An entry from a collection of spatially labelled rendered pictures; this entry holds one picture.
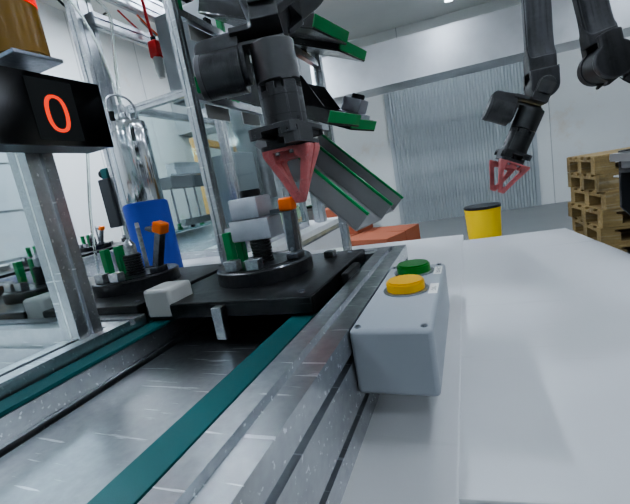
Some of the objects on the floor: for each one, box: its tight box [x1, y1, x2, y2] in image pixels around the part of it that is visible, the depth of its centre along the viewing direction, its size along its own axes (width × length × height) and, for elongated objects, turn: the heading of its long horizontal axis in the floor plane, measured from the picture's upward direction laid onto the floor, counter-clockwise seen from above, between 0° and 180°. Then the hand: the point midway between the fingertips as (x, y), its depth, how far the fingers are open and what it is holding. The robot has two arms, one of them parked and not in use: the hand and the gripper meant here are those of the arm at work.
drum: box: [463, 202, 502, 240], centre depth 404 cm, size 36×36×58 cm
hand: (300, 196), depth 52 cm, fingers closed
